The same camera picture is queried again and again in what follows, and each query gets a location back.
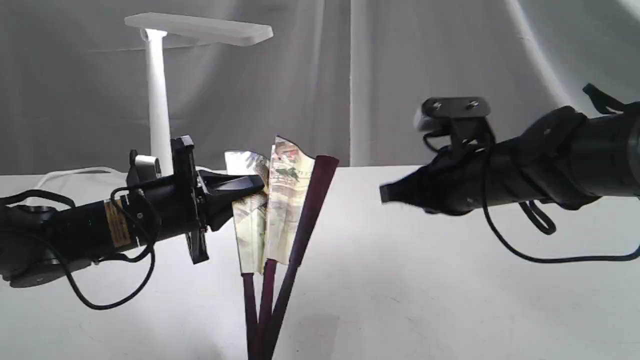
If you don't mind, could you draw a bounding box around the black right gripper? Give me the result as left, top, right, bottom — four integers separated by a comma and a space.
379, 137, 526, 217

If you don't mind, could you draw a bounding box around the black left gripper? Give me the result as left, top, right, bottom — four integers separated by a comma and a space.
133, 136, 265, 264

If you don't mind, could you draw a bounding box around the painted paper folding fan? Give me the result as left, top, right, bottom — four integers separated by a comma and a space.
224, 136, 339, 360

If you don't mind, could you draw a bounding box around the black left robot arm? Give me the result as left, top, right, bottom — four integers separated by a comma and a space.
1, 136, 265, 289

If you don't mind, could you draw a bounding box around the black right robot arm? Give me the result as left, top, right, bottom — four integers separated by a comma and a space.
379, 102, 639, 216

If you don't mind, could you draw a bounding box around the white desk lamp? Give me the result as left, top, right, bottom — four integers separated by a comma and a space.
124, 13, 274, 176

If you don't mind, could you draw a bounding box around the grey backdrop curtain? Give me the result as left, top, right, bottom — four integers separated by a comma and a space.
0, 0, 639, 175

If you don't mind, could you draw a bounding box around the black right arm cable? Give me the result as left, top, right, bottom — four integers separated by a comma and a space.
422, 82, 640, 265

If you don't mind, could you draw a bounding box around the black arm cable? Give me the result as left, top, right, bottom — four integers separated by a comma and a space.
422, 82, 640, 265
0, 185, 163, 311

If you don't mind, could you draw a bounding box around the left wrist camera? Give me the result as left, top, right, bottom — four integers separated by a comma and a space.
125, 149, 162, 187

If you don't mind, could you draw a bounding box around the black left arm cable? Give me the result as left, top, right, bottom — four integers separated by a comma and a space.
0, 185, 163, 311

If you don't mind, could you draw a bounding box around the white lamp power cord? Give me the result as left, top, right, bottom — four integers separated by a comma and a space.
30, 167, 131, 193

